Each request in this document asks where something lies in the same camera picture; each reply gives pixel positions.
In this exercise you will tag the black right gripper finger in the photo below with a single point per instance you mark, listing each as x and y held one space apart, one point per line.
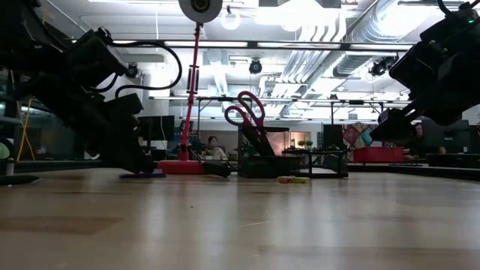
393 127

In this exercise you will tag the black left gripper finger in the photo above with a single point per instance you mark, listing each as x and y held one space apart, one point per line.
127 150

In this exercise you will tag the purple sticky note pad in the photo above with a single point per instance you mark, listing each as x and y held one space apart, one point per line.
144 175

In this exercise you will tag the black mesh desk organizer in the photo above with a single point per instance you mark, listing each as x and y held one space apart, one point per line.
270 167

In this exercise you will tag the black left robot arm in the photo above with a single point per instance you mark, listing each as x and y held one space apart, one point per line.
30 56

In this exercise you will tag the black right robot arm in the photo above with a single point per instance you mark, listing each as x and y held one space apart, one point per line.
461 30

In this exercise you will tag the person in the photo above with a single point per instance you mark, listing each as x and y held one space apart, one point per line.
418 144
215 152

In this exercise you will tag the red storage bin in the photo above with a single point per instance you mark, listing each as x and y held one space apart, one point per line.
378 155

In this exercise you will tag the colourful patchwork quilt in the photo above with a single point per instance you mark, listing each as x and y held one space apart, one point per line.
356 135

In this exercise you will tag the black computer monitor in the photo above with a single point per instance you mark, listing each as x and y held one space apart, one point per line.
159 127

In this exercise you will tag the large black monitor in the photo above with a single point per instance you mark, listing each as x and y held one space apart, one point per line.
457 140

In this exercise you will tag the red desk lamp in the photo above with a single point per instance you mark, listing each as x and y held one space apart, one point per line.
180 167

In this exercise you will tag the black ceiling spotlight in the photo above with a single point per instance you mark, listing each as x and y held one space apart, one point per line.
132 70
255 66
378 67

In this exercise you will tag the green white object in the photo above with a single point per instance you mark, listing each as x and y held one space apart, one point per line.
4 152

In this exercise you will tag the yellow eraser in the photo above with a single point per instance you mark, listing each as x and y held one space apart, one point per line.
298 180

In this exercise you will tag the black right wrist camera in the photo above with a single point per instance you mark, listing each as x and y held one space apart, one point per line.
416 67

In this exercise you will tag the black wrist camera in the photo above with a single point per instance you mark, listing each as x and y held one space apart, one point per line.
416 67
97 56

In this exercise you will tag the black aluminium table frame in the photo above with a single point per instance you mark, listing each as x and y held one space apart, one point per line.
56 164

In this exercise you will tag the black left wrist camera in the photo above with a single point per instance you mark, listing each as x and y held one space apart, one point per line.
97 56

